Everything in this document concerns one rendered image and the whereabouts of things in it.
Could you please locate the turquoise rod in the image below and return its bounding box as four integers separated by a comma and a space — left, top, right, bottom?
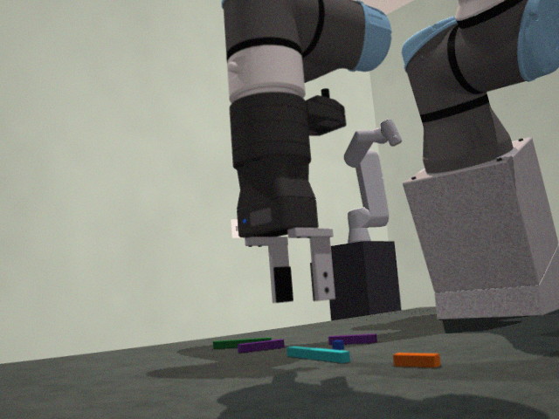
286, 347, 350, 363

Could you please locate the dark green rod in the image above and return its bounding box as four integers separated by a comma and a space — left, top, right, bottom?
213, 337, 272, 349

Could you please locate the orange rod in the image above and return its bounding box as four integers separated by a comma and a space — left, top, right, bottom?
393, 353, 440, 367

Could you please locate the purple rod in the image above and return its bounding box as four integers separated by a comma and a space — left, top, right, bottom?
238, 340, 285, 353
328, 333, 377, 345

